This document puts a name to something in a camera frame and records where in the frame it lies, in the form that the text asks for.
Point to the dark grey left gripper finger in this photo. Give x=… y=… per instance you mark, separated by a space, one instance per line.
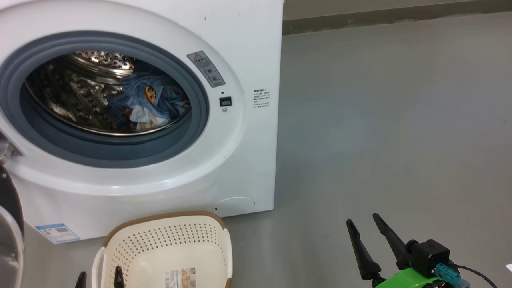
x=81 y=280
x=118 y=279

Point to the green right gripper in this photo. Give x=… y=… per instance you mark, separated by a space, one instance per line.
x=408 y=280

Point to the dark round washer door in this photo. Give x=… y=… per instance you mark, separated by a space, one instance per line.
x=10 y=224

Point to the blue patterned garment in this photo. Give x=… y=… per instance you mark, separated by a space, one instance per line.
x=160 y=90

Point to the white front-load washing machine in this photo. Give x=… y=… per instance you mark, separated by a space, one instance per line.
x=240 y=160

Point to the blue energy label sticker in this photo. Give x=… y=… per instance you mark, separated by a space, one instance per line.
x=58 y=232

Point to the cream perforated laundry basket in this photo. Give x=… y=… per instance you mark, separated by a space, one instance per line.
x=160 y=240

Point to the paper basket label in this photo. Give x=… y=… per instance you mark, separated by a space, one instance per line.
x=180 y=278

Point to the round white filter cover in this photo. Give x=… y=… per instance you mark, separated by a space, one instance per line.
x=236 y=206

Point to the printed text label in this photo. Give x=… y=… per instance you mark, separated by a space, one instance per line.
x=261 y=98

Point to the grey warning sticker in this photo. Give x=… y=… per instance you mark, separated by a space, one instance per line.
x=206 y=68

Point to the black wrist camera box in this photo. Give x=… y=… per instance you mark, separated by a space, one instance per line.
x=430 y=254

